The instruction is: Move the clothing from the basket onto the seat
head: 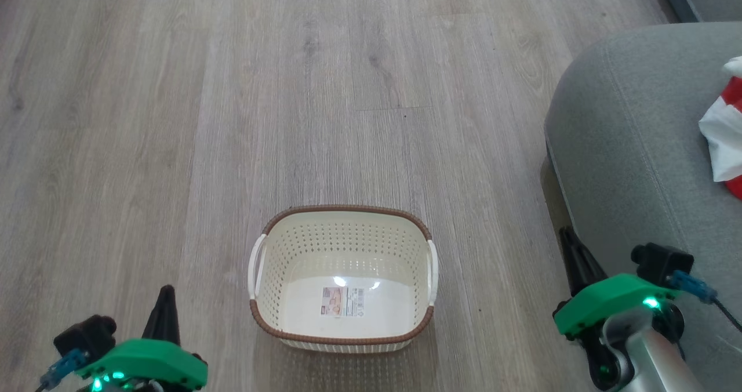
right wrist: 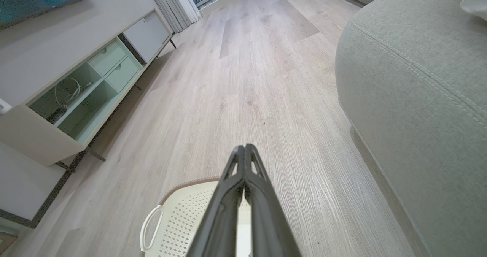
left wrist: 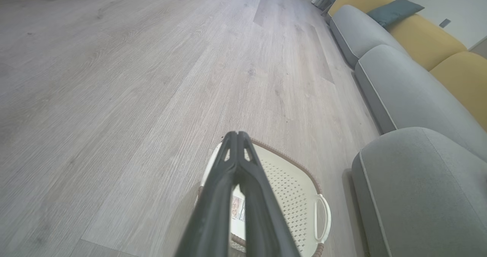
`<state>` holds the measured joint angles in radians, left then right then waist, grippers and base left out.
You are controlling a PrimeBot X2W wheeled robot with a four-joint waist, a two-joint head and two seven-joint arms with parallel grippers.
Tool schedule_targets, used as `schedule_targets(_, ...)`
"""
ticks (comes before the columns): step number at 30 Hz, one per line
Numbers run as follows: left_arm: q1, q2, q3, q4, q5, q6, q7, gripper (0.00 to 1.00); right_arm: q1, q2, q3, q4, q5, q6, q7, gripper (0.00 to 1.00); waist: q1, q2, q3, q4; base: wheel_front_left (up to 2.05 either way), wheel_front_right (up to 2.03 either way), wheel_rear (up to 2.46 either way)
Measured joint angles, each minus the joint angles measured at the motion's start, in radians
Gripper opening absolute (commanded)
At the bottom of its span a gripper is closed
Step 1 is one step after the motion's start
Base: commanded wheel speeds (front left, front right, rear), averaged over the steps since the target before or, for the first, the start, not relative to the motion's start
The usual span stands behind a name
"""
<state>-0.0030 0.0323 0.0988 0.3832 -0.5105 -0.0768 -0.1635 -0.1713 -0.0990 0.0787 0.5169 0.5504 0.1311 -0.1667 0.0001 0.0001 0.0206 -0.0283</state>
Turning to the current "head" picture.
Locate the paper label sticker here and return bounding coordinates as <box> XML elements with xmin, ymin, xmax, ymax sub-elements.
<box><xmin>322</xmin><ymin>286</ymin><xmax>366</xmax><ymax>317</ymax></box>

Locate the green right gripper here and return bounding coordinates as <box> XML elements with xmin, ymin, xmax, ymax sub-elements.
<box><xmin>552</xmin><ymin>226</ymin><xmax>682</xmax><ymax>341</ymax></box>

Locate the blue-plug black cable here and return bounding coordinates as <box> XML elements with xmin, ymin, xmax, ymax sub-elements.
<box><xmin>667</xmin><ymin>270</ymin><xmax>742</xmax><ymax>330</ymax></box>
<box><xmin>36</xmin><ymin>349</ymin><xmax>88</xmax><ymax>392</ymax></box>

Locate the grey fabric sofa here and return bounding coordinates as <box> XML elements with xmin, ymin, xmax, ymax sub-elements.
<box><xmin>544</xmin><ymin>22</ymin><xmax>742</xmax><ymax>392</ymax></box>

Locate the right blue-plug black cable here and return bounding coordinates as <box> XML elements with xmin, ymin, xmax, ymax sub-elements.
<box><xmin>667</xmin><ymin>270</ymin><xmax>742</xmax><ymax>330</ymax></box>

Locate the left blue-plug black cable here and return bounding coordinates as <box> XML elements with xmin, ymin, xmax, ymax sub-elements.
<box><xmin>36</xmin><ymin>349</ymin><xmax>88</xmax><ymax>392</ymax></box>

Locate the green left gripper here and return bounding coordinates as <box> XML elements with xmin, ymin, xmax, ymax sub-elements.
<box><xmin>75</xmin><ymin>285</ymin><xmax>209</xmax><ymax>392</ymax></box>

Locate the red garment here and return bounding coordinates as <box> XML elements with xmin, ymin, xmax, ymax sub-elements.
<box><xmin>719</xmin><ymin>76</ymin><xmax>742</xmax><ymax>201</ymax></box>

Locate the red and white cloth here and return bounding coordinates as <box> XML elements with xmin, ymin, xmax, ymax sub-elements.
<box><xmin>699</xmin><ymin>56</ymin><xmax>742</xmax><ymax>183</ymax></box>

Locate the cream plastic laundry basket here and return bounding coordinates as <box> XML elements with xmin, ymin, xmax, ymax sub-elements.
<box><xmin>248</xmin><ymin>205</ymin><xmax>439</xmax><ymax>354</ymax></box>

